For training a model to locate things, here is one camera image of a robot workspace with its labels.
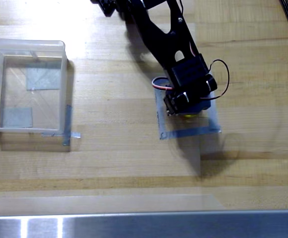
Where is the clear plastic box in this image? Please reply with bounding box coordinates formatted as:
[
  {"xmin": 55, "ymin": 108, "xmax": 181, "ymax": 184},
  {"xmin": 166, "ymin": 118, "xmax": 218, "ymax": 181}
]
[{"xmin": 0, "ymin": 38, "xmax": 68, "ymax": 133}]

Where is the blue-grey corner tape strip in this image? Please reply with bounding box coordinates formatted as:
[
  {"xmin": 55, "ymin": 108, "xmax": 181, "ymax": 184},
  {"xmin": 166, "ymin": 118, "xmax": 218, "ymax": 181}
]
[
  {"xmin": 63, "ymin": 104, "xmax": 72, "ymax": 146},
  {"xmin": 41, "ymin": 131, "xmax": 81, "ymax": 139}
]

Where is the large grey tape patch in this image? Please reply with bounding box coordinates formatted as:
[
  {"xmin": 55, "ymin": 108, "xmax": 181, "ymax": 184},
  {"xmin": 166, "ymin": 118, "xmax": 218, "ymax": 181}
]
[{"xmin": 25, "ymin": 61, "xmax": 62, "ymax": 90}]

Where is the small grey tape patch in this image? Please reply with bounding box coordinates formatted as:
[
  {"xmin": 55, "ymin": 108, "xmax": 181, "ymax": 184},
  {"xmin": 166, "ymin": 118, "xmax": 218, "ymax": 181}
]
[{"xmin": 2, "ymin": 107, "xmax": 33, "ymax": 128}]

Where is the black servo wire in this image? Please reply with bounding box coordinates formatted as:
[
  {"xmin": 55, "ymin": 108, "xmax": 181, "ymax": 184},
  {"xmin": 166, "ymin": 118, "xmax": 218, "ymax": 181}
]
[{"xmin": 200, "ymin": 59, "xmax": 230, "ymax": 100}]

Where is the steel table edge rail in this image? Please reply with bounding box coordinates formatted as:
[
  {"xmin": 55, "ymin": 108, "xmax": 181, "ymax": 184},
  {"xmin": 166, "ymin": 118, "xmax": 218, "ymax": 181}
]
[{"xmin": 0, "ymin": 210, "xmax": 288, "ymax": 238}]

